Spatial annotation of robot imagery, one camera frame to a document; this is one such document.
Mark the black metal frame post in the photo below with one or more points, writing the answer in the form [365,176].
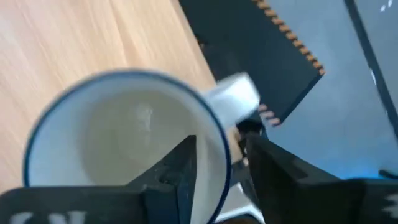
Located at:
[373,62]

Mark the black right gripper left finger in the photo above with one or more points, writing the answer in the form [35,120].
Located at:
[93,205]

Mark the white mug blue floral print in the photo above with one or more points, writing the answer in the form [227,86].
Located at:
[62,140]

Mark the black panel with orange studs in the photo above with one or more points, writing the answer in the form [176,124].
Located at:
[248,46]

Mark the white plastic piece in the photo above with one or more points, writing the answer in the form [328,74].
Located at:
[239,202]

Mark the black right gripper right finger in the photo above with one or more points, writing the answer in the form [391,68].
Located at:
[311,199]

